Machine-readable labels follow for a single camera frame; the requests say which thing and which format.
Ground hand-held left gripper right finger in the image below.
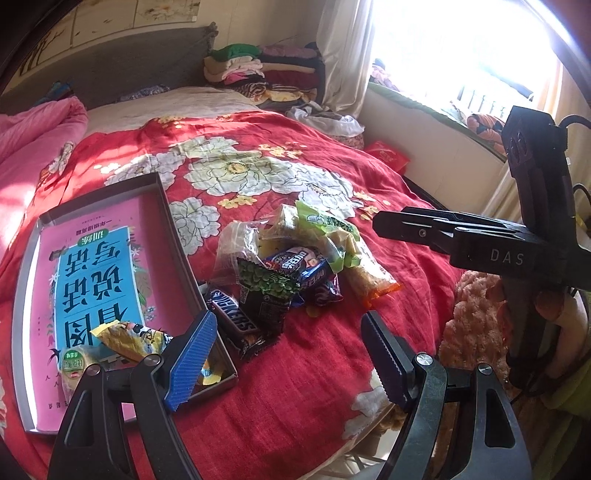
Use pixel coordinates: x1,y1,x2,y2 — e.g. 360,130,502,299
361,311,539,480

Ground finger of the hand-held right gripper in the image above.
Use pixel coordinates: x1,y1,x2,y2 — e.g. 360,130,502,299
372,208,467,238
406,230,455,254

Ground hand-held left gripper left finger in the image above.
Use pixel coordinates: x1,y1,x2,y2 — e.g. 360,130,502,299
48,310,218,480

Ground brown chocolate bar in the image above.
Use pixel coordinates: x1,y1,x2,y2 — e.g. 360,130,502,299
204,288,266,361

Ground green yellow snack packet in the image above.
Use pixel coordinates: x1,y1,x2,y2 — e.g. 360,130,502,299
272,200,365,273

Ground black green pea packet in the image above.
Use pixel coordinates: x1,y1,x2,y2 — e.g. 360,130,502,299
236,257,301,344

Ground grey shallow box tray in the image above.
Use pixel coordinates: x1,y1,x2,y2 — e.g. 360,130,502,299
11,172,239,435

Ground blue cookie packet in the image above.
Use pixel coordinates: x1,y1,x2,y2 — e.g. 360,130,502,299
267,247,334,289

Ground clear plastic snack bag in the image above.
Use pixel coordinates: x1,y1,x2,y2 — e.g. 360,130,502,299
213,220,269,289

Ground person's right hand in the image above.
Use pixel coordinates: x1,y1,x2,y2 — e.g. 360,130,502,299
531,284,578,365

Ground red paper packet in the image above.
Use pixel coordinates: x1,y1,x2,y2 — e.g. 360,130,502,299
365,141,411,174

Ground beige plush toy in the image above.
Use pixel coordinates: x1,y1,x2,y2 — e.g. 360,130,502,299
436,270,518,374

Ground purple snack packet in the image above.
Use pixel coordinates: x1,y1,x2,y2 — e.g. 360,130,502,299
302,276,345,306

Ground green label snack packet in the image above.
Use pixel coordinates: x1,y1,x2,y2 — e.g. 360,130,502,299
60,346,100,402

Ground red floral blanket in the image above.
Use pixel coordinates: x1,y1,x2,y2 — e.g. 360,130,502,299
0,110,465,480

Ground orange patterned cloth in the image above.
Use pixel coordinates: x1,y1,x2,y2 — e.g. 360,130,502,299
464,113,508,139

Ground white plastic bag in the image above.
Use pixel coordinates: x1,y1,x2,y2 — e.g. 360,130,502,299
285,104,365,137

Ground pink and blue book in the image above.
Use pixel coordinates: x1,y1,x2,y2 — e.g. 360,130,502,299
34,191,206,428

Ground white curtain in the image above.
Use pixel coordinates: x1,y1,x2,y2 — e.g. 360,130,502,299
316,0,377,118

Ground pile of folded clothes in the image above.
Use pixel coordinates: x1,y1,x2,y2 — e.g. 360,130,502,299
203,42,326,112

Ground white bed sheet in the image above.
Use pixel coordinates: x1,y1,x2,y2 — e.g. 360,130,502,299
85,87,259,134

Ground patterned pillow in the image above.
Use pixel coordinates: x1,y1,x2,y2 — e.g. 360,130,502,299
115,85,171,103

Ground pink quilt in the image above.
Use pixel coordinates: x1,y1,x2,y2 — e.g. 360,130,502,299
0,98,89,185

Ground grey headboard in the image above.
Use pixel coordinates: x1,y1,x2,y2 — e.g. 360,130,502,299
0,25,219,112

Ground black cable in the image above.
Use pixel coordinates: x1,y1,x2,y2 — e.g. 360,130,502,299
558,114,591,232

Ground wall poster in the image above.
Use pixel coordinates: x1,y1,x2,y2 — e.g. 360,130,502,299
18,0,204,75

